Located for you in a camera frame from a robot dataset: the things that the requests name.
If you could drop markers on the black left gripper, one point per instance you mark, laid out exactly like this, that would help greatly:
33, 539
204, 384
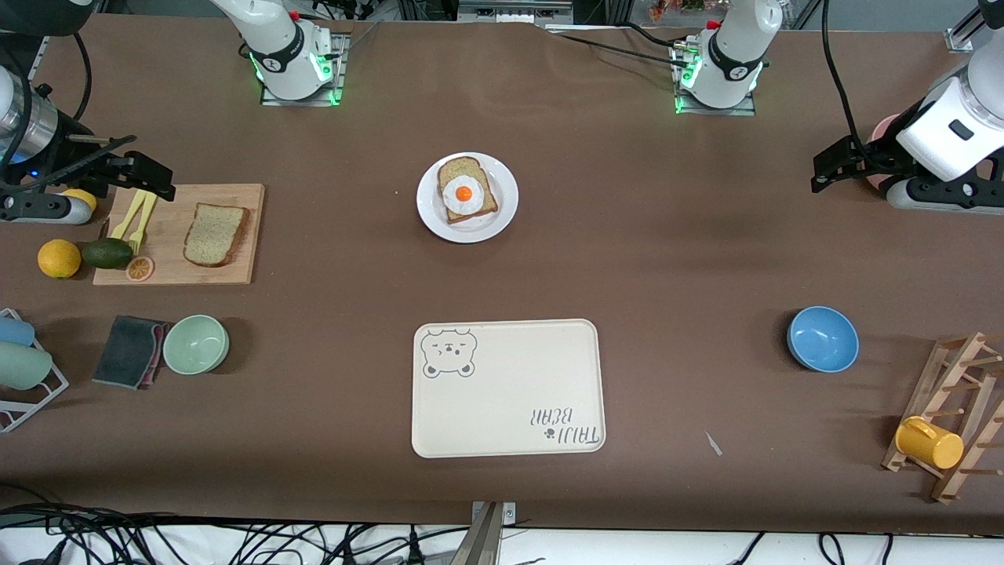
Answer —
877, 158

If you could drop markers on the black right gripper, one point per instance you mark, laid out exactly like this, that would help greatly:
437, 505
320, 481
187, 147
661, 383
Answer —
72, 163

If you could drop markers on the plain brown bread slice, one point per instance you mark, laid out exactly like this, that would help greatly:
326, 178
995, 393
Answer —
214, 234

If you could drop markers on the white round plate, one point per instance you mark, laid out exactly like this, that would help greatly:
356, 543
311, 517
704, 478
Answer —
506, 196

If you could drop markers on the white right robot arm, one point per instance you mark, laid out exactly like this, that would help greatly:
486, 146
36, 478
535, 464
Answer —
286, 55

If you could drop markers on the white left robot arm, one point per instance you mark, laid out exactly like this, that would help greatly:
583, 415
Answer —
733, 47

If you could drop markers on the pink bowl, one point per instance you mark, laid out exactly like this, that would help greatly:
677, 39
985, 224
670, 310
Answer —
882, 133

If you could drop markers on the wooden cutting board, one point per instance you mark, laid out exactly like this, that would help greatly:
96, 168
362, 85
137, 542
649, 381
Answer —
220, 196

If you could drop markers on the yellow lemon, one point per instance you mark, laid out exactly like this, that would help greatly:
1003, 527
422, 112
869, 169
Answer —
85, 198

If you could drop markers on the dark green avocado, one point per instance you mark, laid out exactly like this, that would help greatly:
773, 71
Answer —
108, 253

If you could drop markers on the orange slice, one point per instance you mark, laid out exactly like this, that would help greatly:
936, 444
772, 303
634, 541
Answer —
140, 268

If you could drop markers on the lemon lower left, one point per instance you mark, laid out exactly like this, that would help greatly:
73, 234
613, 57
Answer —
59, 259

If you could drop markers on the pale green bowl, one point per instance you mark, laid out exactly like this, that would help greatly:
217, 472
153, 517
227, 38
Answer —
196, 345

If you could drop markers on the blue bowl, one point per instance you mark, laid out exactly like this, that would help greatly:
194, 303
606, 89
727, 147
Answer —
823, 339

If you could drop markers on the dark grey folded cloth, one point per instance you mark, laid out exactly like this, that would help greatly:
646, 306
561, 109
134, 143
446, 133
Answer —
125, 351

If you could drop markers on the aluminium corner profile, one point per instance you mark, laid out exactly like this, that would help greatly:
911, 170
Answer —
969, 31

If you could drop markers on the light blue cup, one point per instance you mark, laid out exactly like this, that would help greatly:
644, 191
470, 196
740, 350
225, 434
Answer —
14, 331

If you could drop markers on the pale green cup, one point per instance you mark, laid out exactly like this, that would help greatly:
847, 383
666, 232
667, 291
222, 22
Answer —
23, 367

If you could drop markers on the wooden mug rack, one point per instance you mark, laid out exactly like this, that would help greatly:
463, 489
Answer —
953, 369

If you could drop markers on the yellow mug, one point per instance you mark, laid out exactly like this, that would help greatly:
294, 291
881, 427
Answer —
929, 443

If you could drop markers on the small grey tape scrap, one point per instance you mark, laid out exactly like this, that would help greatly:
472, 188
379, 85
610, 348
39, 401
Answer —
713, 443

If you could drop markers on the fried egg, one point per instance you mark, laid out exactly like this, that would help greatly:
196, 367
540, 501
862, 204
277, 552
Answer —
463, 195

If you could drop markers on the bread slice under egg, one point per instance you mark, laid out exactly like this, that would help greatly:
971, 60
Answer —
463, 166

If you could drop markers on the cream bear print tray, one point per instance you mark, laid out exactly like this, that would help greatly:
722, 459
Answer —
510, 400

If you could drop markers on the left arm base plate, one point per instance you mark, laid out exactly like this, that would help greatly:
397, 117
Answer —
718, 111

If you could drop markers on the grey metal frame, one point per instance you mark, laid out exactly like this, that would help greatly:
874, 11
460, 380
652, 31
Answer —
514, 12

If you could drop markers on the metal table clamp bracket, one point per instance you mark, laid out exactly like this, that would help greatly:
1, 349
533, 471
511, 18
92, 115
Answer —
486, 537

